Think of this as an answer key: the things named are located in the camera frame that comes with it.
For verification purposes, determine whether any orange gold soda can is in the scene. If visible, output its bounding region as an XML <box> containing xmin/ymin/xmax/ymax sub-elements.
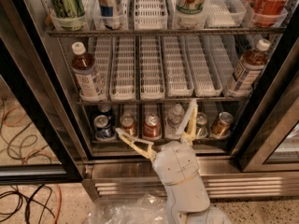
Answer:
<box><xmin>210</xmin><ymin>112</ymin><xmax>234</xmax><ymax>139</ymax></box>

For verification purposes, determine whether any red soda can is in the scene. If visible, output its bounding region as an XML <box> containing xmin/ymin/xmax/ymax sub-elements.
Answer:
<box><xmin>143</xmin><ymin>114</ymin><xmax>161</xmax><ymax>139</ymax></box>

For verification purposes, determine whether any blue can behind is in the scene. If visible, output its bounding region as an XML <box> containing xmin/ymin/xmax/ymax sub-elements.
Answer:
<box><xmin>98</xmin><ymin>104</ymin><xmax>113</xmax><ymax>118</ymax></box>

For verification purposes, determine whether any brown gold soda can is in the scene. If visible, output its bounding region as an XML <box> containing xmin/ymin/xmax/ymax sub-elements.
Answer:
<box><xmin>120</xmin><ymin>114</ymin><xmax>137</xmax><ymax>136</ymax></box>

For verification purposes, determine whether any red coca-cola can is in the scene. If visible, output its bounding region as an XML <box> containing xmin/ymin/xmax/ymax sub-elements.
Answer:
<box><xmin>243</xmin><ymin>0</ymin><xmax>288</xmax><ymax>28</ymax></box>

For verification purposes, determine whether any black floor cable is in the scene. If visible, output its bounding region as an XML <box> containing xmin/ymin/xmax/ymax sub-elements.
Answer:
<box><xmin>0</xmin><ymin>184</ymin><xmax>56</xmax><ymax>224</ymax></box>

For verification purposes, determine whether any tea bottle white cap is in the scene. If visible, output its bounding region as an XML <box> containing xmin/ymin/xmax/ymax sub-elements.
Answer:
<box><xmin>72</xmin><ymin>42</ymin><xmax>104</xmax><ymax>102</ymax></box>
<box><xmin>227</xmin><ymin>38</ymin><xmax>271</xmax><ymax>92</ymax></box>

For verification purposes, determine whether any right tea bottle white cap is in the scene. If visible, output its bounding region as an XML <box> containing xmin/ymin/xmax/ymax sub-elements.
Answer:
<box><xmin>227</xmin><ymin>38</ymin><xmax>271</xmax><ymax>92</ymax></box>

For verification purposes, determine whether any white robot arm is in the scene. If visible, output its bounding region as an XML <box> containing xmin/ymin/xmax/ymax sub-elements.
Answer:
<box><xmin>116</xmin><ymin>99</ymin><xmax>233</xmax><ymax>224</ymax></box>

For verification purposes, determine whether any open fridge glass door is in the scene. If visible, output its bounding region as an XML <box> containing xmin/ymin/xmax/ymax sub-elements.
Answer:
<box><xmin>0</xmin><ymin>0</ymin><xmax>85</xmax><ymax>185</ymax></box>

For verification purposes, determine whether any middle wire shelf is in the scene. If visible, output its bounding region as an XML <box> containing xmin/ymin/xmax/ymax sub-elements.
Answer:
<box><xmin>76</xmin><ymin>97</ymin><xmax>249</xmax><ymax>105</ymax></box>

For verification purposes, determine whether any green tall can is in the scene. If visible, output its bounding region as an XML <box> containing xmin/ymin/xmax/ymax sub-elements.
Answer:
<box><xmin>51</xmin><ymin>0</ymin><xmax>85</xmax><ymax>31</ymax></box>

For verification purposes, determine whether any wire shelf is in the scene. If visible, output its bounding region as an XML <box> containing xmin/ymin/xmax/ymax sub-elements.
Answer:
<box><xmin>47</xmin><ymin>27</ymin><xmax>286</xmax><ymax>37</ymax></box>
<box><xmin>76</xmin><ymin>97</ymin><xmax>249</xmax><ymax>105</ymax></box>

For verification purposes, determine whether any right fridge glass door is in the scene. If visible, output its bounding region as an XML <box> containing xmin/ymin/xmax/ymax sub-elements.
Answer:
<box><xmin>240</xmin><ymin>44</ymin><xmax>299</xmax><ymax>172</ymax></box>

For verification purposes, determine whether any clear plastic bin with bag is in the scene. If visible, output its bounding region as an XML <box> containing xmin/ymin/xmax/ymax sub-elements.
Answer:
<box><xmin>88</xmin><ymin>194</ymin><xmax>168</xmax><ymax>224</ymax></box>

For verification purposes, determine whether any orange floor cable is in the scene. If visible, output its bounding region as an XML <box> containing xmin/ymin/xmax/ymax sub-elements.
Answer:
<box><xmin>0</xmin><ymin>98</ymin><xmax>62</xmax><ymax>224</ymax></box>

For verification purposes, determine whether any green silver soda can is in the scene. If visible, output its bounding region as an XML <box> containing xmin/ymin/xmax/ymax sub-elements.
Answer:
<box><xmin>195</xmin><ymin>112</ymin><xmax>208</xmax><ymax>139</ymax></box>

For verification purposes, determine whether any clear water bottle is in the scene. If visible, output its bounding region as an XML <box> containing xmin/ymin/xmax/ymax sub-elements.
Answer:
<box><xmin>165</xmin><ymin>104</ymin><xmax>185</xmax><ymax>140</ymax></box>

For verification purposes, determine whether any blue pepsi can front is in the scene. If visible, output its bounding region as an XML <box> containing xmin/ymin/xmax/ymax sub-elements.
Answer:
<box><xmin>93</xmin><ymin>115</ymin><xmax>114</xmax><ymax>139</ymax></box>

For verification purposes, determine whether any top wire shelf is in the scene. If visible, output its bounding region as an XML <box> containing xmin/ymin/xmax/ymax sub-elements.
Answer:
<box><xmin>47</xmin><ymin>27</ymin><xmax>286</xmax><ymax>37</ymax></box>

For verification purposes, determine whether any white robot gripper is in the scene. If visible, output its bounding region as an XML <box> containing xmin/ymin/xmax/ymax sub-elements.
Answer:
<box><xmin>116</xmin><ymin>99</ymin><xmax>199</xmax><ymax>185</ymax></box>

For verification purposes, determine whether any left tea bottle white cap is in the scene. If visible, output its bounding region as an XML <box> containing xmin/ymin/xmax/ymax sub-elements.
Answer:
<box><xmin>72</xmin><ymin>42</ymin><xmax>104</xmax><ymax>102</ymax></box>

